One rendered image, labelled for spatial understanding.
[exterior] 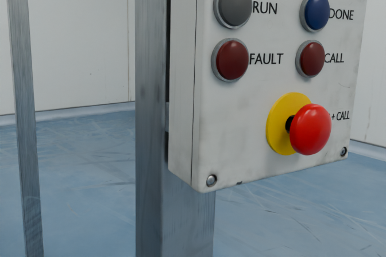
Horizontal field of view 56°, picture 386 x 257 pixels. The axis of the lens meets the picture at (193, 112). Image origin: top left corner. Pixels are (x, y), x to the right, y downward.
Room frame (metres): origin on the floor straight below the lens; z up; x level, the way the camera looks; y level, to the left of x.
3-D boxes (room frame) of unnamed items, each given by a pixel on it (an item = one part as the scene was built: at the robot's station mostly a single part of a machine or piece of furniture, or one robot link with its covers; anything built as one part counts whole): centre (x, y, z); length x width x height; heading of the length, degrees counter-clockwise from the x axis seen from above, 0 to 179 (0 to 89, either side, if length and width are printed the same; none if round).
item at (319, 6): (0.29, -0.09, 0.97); 0.03 x 0.01 x 0.03; 122
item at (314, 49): (0.29, -0.09, 0.94); 0.03 x 0.01 x 0.03; 122
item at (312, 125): (0.28, -0.08, 0.88); 0.04 x 0.04 x 0.04; 32
